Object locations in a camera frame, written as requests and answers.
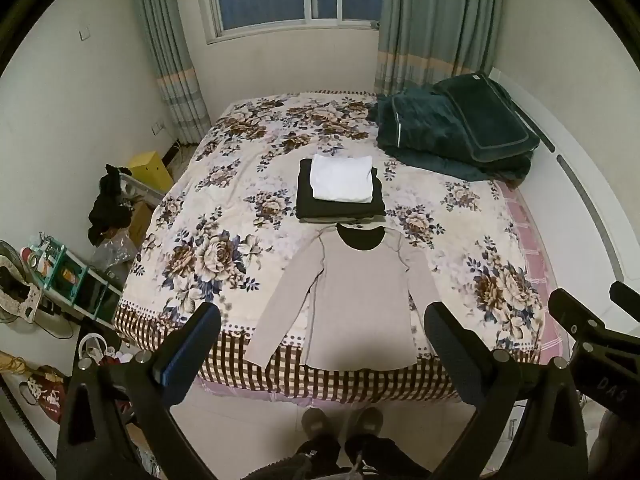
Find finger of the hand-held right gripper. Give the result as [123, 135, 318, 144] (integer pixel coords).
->
[547, 287, 609, 347]
[610, 281, 640, 319]

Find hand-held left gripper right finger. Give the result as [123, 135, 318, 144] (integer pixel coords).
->
[422, 301, 604, 480]

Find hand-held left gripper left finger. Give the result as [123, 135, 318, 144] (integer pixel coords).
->
[55, 302, 223, 480]

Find beige long-sleeve shirt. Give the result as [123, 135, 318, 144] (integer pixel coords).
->
[243, 224, 443, 370]

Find black hanging clothes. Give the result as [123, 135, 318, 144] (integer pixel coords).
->
[88, 163, 134, 247]

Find clear plastic bag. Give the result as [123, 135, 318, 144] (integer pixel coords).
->
[90, 232, 139, 287]

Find person's right shoe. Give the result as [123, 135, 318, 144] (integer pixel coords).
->
[345, 406, 384, 442]

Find person's shoe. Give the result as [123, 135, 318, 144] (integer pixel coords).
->
[345, 406, 384, 442]
[300, 407, 342, 442]

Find teal storage shelf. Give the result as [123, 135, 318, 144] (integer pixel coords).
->
[22, 232, 124, 327]

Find cardboard box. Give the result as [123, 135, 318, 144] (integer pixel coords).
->
[127, 200, 162, 249]

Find floral bedspread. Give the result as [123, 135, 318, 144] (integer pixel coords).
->
[112, 90, 566, 402]

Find white headboard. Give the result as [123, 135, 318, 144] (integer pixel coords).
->
[489, 66, 640, 293]

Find red patterned bag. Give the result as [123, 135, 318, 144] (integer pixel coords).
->
[19, 365, 69, 423]

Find person's left shoe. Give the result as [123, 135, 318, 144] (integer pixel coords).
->
[300, 407, 342, 442]

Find yellow box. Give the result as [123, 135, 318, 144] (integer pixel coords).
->
[127, 151, 176, 194]

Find folded black garment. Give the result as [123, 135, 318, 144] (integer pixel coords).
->
[295, 158, 387, 222]

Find folded white garment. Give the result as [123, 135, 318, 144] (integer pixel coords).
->
[309, 155, 374, 204]

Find dark green quilt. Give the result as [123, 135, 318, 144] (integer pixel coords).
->
[367, 85, 533, 183]

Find dark green pillow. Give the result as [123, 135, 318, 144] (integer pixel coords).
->
[432, 72, 542, 164]

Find grey-green curtain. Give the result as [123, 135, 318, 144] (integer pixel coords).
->
[374, 0, 506, 99]
[127, 0, 212, 147]

